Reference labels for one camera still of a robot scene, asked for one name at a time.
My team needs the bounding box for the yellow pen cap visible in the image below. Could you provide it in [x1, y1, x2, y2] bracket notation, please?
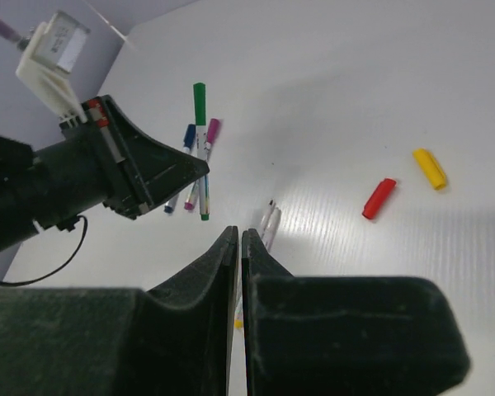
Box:
[412, 148, 448, 191]

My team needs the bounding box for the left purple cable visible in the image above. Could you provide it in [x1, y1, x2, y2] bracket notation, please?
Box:
[0, 7, 26, 45]

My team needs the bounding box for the purple-ended white pen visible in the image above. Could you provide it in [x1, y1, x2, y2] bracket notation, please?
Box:
[183, 142, 215, 211]

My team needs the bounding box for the red pen cap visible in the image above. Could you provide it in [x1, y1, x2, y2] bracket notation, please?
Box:
[362, 178, 397, 220]

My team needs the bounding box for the yellow-ended white pen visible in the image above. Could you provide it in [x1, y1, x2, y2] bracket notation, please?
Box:
[233, 206, 282, 330]

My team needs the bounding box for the green pen cap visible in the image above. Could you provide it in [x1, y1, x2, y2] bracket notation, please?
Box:
[193, 82, 207, 125]

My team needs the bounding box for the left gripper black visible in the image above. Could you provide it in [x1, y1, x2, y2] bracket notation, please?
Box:
[29, 95, 210, 229]

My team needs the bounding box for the purple pen cap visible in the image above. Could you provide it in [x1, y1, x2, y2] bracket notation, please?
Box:
[207, 118, 221, 144]

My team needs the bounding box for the blue pen cap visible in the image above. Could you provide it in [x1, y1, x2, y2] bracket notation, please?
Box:
[183, 124, 196, 153]

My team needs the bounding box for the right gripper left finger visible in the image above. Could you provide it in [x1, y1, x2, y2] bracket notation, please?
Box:
[0, 226, 238, 395]

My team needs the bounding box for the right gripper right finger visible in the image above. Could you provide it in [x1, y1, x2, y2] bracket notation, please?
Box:
[242, 229, 470, 395]

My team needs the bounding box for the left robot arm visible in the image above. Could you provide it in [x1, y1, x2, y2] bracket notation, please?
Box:
[0, 95, 209, 252]

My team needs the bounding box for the blue-ended white pen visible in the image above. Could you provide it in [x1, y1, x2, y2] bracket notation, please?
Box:
[163, 142, 195, 215]

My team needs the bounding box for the green-ended white pen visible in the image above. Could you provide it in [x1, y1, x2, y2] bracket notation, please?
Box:
[194, 121, 211, 222]

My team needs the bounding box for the red-ended white pen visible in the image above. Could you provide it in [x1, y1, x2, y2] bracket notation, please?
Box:
[257, 199, 276, 238]

